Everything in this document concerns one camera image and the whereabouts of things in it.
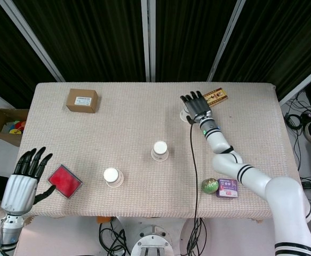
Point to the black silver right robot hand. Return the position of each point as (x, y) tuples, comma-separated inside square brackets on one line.
[(198, 106)]

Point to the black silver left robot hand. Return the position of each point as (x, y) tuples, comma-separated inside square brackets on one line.
[(19, 186)]

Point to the white paper cup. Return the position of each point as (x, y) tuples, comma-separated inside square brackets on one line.
[(182, 115), (160, 148), (111, 174)]

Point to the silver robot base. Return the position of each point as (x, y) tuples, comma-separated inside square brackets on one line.
[(151, 241)]

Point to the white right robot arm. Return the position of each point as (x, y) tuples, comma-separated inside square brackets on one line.
[(278, 192)]

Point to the gold patterned card box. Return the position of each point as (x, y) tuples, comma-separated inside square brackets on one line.
[(218, 96)]

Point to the red ink pad box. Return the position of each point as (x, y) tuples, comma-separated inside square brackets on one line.
[(64, 182)]

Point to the yellow toy piece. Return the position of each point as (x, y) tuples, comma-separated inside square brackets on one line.
[(14, 130)]

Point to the red plastic toy piece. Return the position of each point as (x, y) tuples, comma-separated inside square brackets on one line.
[(20, 124)]

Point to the beige woven tablecloth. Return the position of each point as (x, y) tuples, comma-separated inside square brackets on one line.
[(134, 120)]

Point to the green gold ball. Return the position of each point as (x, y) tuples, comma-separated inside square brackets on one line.
[(209, 185)]

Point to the purple small box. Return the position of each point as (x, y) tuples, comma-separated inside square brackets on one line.
[(227, 188)]

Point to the orange tag under table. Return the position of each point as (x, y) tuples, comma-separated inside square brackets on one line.
[(103, 219)]

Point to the brown cardboard box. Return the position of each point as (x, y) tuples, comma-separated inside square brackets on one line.
[(81, 100)]

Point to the black curtain backdrop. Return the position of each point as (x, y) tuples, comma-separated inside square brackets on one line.
[(91, 34)]

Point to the grey aluminium frame post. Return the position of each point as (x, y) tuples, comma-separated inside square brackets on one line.
[(224, 40), (32, 40), (147, 40), (302, 82)]

